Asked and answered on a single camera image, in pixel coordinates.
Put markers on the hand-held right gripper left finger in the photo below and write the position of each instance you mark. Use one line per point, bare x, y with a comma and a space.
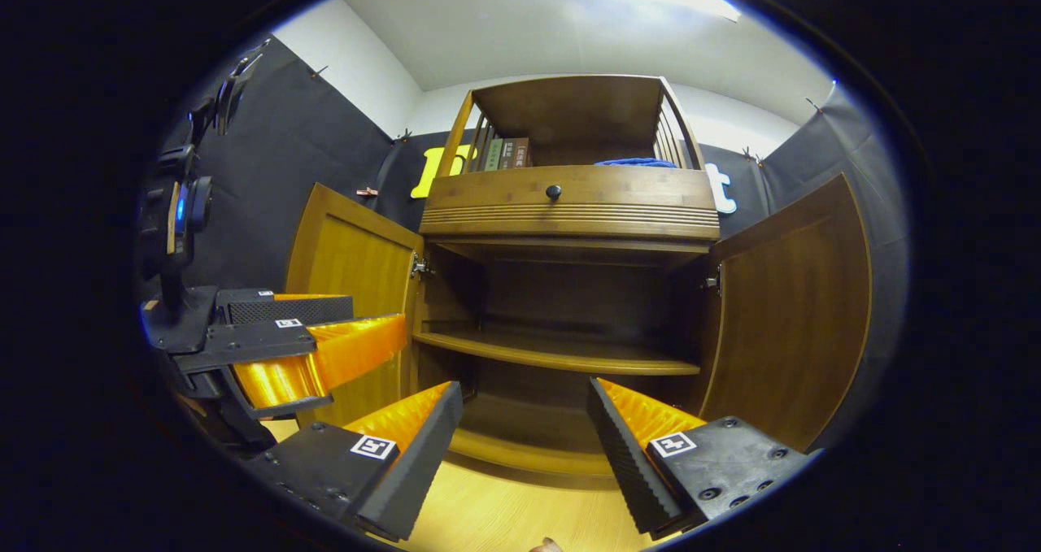
411, 471

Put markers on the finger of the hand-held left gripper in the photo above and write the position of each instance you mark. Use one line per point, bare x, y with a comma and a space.
293, 311
260, 341

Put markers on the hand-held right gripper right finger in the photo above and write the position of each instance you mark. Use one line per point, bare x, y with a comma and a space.
626, 471

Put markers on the wooden shoe cabinet door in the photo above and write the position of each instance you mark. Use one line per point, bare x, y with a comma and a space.
358, 267
789, 308

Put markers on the wooden double-door shoe cabinet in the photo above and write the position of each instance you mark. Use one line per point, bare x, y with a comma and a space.
569, 113

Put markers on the metal door hinge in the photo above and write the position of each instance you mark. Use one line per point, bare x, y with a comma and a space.
420, 267
713, 280

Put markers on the wooden cabinet drawer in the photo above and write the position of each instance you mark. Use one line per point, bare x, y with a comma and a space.
488, 198

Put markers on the wooden inner shelf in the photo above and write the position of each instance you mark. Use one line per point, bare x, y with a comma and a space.
561, 353

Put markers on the black clip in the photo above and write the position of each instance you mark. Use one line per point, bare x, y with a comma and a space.
402, 136

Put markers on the dark olive book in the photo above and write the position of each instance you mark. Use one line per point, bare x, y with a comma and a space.
508, 154

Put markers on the round black drawer knob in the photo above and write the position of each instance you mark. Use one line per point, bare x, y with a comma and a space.
553, 192

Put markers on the blue cloth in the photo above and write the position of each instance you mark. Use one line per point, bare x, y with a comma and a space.
634, 162

